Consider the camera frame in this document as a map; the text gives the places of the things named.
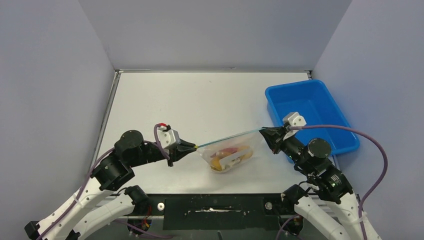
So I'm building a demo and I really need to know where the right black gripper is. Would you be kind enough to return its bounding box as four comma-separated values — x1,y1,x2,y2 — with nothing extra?
259,123,313,172

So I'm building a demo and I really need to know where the red chili pepper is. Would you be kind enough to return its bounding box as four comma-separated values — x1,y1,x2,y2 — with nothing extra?
215,147,239,159

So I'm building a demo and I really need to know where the clear zip top bag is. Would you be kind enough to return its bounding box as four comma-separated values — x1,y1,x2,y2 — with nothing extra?
196,128,264,173

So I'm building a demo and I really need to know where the yellow lemon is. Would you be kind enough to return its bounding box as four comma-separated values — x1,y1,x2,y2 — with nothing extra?
237,145,254,161

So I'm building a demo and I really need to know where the small orange food ball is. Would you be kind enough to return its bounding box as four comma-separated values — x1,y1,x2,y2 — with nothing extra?
210,157,223,172

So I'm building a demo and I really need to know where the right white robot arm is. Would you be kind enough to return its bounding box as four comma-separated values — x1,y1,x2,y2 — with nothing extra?
259,125,381,240

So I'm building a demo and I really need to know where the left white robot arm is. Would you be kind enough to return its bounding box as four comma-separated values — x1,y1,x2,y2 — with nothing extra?
24,123,198,240

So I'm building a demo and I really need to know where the blue plastic tray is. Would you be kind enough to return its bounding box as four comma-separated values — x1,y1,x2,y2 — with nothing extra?
264,79,360,156

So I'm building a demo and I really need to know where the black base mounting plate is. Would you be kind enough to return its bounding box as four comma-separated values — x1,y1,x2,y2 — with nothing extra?
128,193,295,231

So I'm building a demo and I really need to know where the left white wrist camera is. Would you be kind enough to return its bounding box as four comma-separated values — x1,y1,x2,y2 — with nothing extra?
156,127,181,150

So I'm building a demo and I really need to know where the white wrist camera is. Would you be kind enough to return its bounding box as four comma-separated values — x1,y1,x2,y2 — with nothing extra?
156,127,181,150
282,112,307,141

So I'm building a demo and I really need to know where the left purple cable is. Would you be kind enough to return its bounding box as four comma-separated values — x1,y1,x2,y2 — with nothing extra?
35,122,175,240

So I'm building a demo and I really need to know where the purple cable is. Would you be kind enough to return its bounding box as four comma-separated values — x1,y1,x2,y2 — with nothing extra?
274,124,388,240
35,122,175,240

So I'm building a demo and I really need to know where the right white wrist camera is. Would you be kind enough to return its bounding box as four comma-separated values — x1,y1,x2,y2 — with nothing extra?
282,112,307,141

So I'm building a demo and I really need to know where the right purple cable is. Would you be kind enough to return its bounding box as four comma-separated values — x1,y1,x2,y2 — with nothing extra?
274,124,388,240

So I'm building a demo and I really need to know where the aluminium rail frame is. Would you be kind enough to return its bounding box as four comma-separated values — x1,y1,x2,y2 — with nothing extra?
66,69,122,229

